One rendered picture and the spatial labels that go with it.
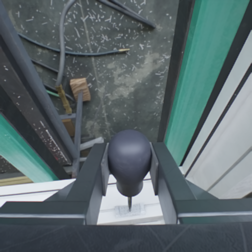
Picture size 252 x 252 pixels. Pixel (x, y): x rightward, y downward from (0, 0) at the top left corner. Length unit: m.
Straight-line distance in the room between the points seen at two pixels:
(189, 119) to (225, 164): 0.07
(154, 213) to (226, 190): 0.12
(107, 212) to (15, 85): 0.40
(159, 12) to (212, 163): 0.92
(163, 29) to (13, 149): 1.00
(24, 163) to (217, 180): 0.27
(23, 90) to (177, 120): 0.44
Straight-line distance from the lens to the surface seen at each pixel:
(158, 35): 1.13
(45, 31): 1.11
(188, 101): 0.20
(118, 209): 0.31
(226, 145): 0.24
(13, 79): 0.54
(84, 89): 1.22
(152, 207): 0.32
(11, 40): 0.52
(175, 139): 0.25
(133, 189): 0.18
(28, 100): 0.58
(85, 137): 1.17
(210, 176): 0.29
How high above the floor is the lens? 0.99
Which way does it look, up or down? 38 degrees down
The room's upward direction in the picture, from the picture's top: 172 degrees clockwise
